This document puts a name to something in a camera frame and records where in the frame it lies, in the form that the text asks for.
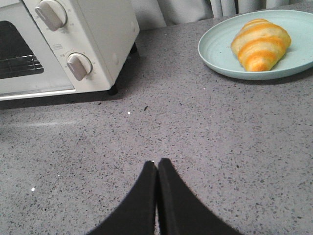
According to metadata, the teal round plate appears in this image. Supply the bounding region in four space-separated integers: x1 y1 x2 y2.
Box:
198 10 313 80

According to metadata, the metal wire oven rack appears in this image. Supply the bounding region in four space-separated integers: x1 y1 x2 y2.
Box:
0 55 44 79

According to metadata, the white Toshiba toaster oven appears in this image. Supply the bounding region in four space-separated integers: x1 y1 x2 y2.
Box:
0 0 140 101

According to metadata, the upper white oven knob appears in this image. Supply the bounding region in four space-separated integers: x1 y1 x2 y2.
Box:
35 0 67 31

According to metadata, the glass oven door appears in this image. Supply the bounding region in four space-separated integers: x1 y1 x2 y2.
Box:
0 0 74 100

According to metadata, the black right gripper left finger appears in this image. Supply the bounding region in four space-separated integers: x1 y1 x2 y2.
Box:
89 161 157 235

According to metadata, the orange striped croissant bread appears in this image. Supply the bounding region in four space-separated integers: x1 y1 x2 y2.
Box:
231 19 291 72

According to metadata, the grey white curtain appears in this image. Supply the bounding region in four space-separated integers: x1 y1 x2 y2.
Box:
131 0 299 30

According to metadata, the white oven knob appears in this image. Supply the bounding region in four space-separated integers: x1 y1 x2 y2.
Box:
35 0 67 31
67 53 92 81

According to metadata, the lower white oven knob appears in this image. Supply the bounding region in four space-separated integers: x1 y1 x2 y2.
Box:
67 53 92 81

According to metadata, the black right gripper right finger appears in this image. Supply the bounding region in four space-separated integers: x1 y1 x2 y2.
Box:
157 158 240 235

